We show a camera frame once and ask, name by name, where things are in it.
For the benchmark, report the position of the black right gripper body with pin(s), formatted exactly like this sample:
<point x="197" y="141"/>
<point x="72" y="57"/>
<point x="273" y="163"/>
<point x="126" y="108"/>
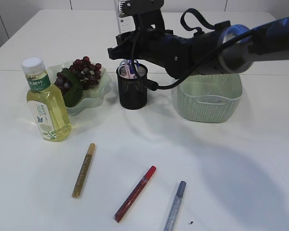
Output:
<point x="150" y="45"/>

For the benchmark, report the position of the blue scissors with sheath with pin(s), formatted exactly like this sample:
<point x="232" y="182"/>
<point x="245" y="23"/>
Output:
<point x="135" y="68"/>

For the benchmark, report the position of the clear plastic ruler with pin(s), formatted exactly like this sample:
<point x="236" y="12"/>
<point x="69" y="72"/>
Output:
<point x="125" y="23"/>

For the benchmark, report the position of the pink scissors purple sheath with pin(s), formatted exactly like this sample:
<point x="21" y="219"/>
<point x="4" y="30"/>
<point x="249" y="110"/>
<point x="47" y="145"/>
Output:
<point x="125" y="69"/>

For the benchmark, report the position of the purple artificial grape bunch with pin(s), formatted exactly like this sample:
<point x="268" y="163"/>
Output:
<point x="80" y="76"/>

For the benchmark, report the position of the yellow tea bottle green label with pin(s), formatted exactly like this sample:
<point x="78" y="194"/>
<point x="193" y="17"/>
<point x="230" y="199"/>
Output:
<point x="45" y="101"/>

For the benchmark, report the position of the clear plastic sheet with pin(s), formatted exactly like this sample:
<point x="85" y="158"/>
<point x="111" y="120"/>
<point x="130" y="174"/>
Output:
<point x="212" y="99"/>

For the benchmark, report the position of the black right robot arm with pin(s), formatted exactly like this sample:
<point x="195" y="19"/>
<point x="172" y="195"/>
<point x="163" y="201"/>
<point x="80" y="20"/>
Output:
<point x="226" y="49"/>

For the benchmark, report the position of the black mesh pen holder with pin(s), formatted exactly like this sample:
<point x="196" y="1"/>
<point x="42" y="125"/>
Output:
<point x="132" y="93"/>

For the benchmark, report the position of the pale green wavy glass plate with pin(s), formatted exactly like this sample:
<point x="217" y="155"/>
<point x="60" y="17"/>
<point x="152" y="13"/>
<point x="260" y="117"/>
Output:
<point x="92" y="97"/>

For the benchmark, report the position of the green plastic woven basket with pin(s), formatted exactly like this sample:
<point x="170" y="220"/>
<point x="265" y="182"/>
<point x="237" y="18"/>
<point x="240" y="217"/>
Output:
<point x="228" y="86"/>

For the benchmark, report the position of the red glitter pen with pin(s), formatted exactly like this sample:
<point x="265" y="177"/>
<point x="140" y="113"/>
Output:
<point x="119" y="215"/>

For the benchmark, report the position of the gold glitter pen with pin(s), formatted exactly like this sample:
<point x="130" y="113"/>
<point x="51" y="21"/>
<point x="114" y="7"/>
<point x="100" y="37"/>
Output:
<point x="83" y="172"/>

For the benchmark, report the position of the blue glitter pen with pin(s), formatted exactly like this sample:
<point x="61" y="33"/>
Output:
<point x="175" y="207"/>

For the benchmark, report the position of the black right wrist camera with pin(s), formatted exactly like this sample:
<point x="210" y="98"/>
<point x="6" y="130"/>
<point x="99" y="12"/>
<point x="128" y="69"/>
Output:
<point x="144" y="12"/>

